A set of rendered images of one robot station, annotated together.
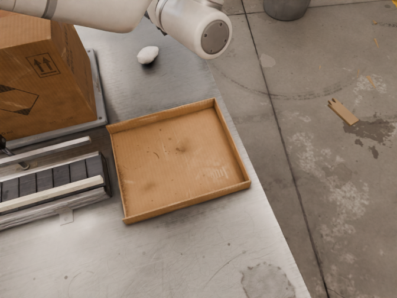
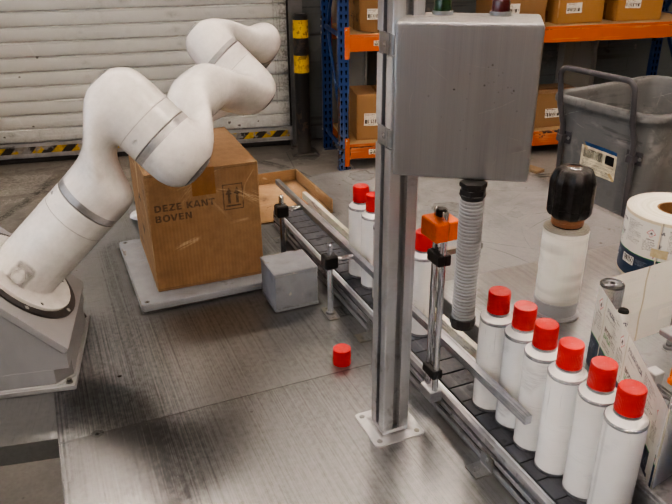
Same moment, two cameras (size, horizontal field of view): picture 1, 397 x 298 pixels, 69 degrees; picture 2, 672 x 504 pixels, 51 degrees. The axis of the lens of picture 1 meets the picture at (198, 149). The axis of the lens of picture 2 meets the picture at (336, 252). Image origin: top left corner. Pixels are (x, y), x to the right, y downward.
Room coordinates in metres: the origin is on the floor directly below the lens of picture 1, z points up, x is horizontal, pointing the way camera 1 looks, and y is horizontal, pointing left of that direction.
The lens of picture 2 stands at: (0.46, 2.00, 1.58)
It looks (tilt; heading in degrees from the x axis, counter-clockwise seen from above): 25 degrees down; 261
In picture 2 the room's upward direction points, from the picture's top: 1 degrees counter-clockwise
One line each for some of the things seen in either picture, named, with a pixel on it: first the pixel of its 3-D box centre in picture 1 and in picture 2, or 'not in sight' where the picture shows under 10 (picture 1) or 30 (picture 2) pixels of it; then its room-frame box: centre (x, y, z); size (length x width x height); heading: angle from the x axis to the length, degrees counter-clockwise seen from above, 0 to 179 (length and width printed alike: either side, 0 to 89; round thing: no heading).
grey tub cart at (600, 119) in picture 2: not in sight; (640, 157); (-1.60, -1.13, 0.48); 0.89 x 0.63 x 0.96; 22
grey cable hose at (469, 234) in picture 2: not in sight; (467, 257); (0.17, 1.21, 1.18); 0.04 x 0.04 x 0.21
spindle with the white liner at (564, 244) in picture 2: not in sight; (564, 242); (-0.15, 0.89, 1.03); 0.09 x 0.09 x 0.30
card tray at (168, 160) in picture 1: (174, 155); (272, 195); (0.35, 0.06, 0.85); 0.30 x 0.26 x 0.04; 104
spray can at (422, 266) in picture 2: not in sight; (422, 282); (0.13, 0.91, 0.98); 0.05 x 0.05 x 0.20
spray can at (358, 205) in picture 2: not in sight; (360, 230); (0.20, 0.66, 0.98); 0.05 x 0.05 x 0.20
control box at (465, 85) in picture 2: not in sight; (465, 95); (0.16, 1.15, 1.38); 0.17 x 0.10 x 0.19; 159
